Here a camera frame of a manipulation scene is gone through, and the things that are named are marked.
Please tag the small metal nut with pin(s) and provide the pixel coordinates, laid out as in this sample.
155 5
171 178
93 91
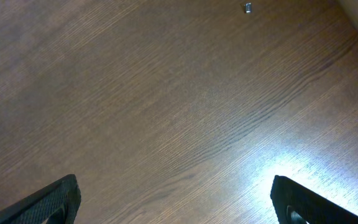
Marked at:
248 8

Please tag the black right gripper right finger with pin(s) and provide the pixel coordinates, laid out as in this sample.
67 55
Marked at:
294 203

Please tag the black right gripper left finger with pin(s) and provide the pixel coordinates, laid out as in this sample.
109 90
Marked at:
57 203

